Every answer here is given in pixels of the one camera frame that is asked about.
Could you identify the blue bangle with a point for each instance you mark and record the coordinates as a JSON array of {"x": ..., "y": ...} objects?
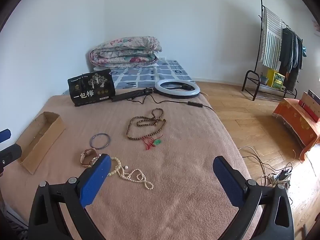
[{"x": 90, "y": 142}]

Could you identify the black metal clothes rack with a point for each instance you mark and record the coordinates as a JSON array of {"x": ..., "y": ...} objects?
[{"x": 261, "y": 30}]

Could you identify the black snack bag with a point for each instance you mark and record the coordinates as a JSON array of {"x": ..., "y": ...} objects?
[{"x": 91, "y": 87}]

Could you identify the blue grey patterned bed sheet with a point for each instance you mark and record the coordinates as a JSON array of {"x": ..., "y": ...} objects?
[{"x": 150, "y": 75}]

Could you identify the black folded tripod stand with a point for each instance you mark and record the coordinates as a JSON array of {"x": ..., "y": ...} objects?
[{"x": 130, "y": 95}]

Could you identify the dark hanging clothes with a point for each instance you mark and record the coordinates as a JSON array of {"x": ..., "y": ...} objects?
[{"x": 290, "y": 50}]

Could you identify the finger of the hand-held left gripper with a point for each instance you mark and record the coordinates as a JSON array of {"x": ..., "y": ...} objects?
[
  {"x": 5, "y": 134},
  {"x": 10, "y": 155}
]

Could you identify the white power strip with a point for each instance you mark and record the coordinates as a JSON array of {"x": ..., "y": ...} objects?
[{"x": 281, "y": 176}]

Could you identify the brown and red flat box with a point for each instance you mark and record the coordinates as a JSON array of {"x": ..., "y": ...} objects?
[{"x": 310, "y": 105}]

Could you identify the striped grey white towel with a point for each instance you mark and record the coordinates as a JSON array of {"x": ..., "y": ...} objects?
[{"x": 271, "y": 40}]

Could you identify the folded floral quilt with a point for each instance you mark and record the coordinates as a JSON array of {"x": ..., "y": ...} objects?
[{"x": 125, "y": 51}]

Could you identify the rose gold wristwatch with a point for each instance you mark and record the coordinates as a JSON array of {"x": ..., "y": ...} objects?
[{"x": 86, "y": 154}]

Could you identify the orange cloth covered table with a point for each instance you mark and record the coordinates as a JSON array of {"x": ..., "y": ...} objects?
[{"x": 292, "y": 120}]

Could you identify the brown cardboard box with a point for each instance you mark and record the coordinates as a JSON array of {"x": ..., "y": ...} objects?
[{"x": 50, "y": 136}]

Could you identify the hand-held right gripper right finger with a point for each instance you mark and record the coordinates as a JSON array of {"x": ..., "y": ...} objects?
[{"x": 226, "y": 180}]

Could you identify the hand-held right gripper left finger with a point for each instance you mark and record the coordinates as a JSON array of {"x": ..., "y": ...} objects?
[{"x": 96, "y": 180}]

